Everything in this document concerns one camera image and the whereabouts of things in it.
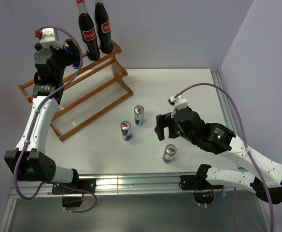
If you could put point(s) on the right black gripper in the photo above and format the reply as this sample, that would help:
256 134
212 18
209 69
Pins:
162 120

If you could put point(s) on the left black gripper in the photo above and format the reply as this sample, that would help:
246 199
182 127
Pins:
73 57

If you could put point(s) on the blue silver can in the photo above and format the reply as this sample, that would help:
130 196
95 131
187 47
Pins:
126 130

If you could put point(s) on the cola bottle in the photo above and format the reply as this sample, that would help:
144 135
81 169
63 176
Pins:
103 27
88 32

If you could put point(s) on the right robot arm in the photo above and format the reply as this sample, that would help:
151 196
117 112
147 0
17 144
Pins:
261 176

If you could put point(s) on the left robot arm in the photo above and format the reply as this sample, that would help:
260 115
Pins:
28 161

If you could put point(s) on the wooden three-tier shelf rack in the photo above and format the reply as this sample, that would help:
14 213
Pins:
98 88

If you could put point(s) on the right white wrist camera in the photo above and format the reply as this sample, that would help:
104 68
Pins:
178 103

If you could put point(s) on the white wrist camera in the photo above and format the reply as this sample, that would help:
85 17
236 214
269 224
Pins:
178 103
48 38

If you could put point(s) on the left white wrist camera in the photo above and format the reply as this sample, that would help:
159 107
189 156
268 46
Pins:
48 38

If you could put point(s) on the aluminium right side rail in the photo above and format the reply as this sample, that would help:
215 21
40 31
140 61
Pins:
223 100

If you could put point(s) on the aluminium rail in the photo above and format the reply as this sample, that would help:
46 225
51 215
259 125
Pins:
223 100
117 184

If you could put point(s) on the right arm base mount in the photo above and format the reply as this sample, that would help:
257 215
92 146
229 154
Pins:
189 182

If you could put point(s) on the aluminium front rail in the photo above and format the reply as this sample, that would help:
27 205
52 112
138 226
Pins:
117 184

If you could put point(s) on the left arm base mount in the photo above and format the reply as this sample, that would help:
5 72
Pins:
73 188

